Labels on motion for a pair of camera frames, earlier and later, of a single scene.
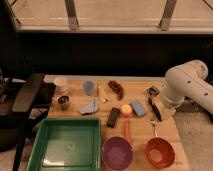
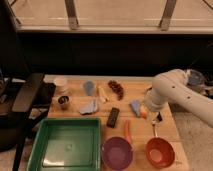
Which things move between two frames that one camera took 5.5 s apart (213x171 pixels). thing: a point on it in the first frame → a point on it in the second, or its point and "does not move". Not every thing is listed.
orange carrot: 127,131 does not move
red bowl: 159,152 does not move
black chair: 23,105 does not move
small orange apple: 126,109 → 144,111
